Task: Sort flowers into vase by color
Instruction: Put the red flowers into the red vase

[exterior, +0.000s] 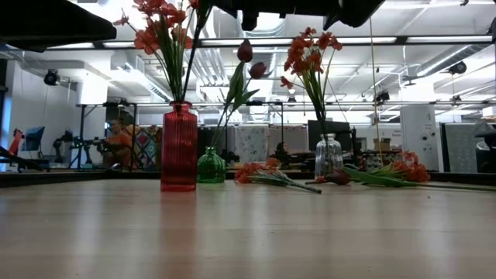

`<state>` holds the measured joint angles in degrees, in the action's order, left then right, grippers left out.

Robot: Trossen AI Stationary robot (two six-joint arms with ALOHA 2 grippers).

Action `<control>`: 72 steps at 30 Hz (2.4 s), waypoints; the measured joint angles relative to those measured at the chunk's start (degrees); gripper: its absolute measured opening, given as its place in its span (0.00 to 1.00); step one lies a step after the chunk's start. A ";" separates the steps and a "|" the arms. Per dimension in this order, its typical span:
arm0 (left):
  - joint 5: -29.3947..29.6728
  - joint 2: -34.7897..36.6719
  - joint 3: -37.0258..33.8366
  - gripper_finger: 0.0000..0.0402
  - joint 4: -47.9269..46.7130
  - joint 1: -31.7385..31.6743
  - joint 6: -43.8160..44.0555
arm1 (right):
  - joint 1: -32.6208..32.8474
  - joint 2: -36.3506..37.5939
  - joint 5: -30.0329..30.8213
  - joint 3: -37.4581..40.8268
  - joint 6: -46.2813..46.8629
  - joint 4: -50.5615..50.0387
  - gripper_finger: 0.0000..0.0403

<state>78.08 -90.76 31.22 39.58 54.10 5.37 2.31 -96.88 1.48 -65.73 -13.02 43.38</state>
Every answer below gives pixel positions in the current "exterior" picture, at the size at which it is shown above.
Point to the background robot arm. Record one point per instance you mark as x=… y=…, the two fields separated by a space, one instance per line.
x=229 y=156

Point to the clear glass vase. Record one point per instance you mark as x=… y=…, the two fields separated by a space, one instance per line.
x=329 y=159

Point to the grey patterned divider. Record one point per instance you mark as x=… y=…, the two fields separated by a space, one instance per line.
x=286 y=133
x=252 y=143

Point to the green glass vase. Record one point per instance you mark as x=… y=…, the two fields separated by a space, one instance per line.
x=211 y=168

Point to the red flower bunch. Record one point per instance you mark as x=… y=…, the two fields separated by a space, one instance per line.
x=338 y=178

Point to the black background rig frame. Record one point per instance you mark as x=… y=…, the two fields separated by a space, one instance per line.
x=108 y=104

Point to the person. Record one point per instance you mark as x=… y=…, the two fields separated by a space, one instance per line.
x=118 y=143
x=281 y=148

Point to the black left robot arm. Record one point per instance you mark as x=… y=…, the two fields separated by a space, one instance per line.
x=46 y=23

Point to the colourful patterned panel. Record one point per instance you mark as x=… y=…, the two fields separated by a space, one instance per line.
x=147 y=143

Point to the white column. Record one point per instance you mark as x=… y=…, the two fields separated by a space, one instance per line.
x=420 y=131

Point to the red ribbed glass vase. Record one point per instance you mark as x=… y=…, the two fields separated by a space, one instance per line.
x=179 y=155

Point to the silver ventilation duct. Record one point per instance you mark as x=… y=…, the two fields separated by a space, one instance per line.
x=445 y=62
x=271 y=35

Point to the white ceiling pipes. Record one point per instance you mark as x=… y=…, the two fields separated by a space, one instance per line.
x=211 y=66

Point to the teal patterned divider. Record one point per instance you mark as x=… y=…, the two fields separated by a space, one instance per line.
x=463 y=147

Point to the black aluminium table frame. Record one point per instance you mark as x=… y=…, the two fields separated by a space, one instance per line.
x=77 y=179

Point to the blue monitor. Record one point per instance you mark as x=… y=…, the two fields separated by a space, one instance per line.
x=34 y=137

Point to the black monitor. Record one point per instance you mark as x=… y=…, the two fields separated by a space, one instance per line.
x=312 y=131

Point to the overhead light bar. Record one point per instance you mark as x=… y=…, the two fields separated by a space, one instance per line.
x=348 y=40

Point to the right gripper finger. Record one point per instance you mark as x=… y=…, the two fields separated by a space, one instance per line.
x=360 y=15
x=250 y=22

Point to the black ceiling spotlight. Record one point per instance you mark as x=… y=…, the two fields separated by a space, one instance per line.
x=458 y=68
x=383 y=96
x=51 y=77

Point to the cardboard boxes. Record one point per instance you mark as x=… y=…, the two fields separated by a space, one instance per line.
x=383 y=145

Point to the fallen orange-red flower head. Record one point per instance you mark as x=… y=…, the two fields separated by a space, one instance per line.
x=319 y=180

